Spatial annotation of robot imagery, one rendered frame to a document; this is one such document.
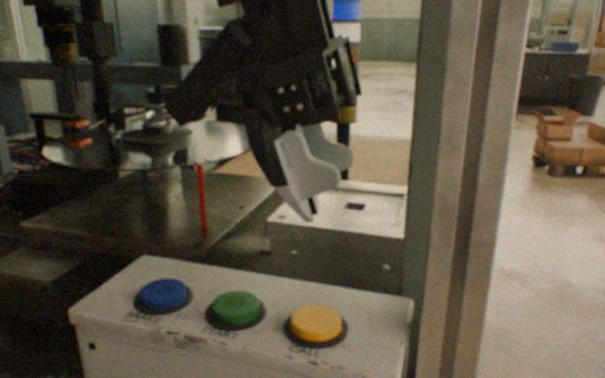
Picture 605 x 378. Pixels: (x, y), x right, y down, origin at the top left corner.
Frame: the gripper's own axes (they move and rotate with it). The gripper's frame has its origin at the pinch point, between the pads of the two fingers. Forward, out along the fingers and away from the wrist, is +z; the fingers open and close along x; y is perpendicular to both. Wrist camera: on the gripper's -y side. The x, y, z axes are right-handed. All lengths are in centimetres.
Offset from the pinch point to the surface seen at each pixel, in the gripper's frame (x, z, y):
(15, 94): 42, -15, -87
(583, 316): 142, 129, 32
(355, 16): 38.9, -12.5, -2.3
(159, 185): 18.7, 3.2, -33.5
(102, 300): -12.6, 1.3, -15.0
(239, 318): -11.6, 3.8, -2.2
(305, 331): -11.5, 5.0, 3.3
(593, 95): 629, 191, 93
